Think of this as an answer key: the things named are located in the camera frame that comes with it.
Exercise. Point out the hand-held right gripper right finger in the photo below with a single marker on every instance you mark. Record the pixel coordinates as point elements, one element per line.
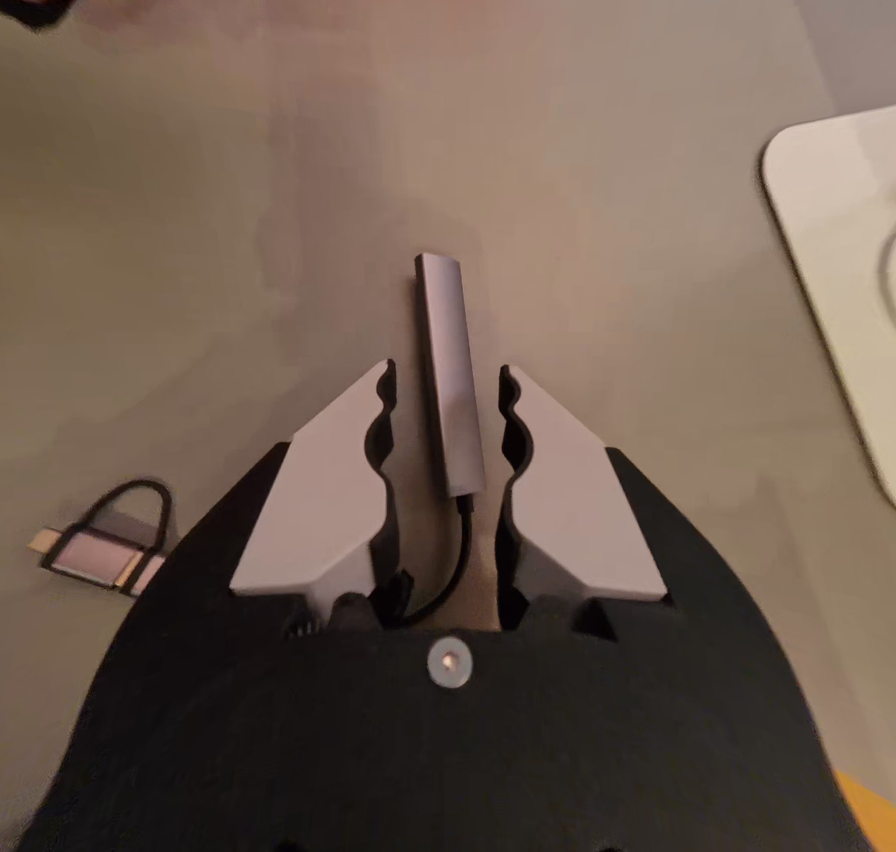
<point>588,523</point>

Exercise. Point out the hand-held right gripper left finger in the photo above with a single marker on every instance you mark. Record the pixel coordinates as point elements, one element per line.
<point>308,516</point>

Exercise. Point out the grey usb hub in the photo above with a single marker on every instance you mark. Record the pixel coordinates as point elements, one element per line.
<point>451,376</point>

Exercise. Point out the small grey usb adapter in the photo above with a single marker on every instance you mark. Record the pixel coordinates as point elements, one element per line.
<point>98,551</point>

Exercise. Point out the white stand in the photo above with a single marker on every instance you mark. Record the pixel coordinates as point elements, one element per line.
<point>840,236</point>

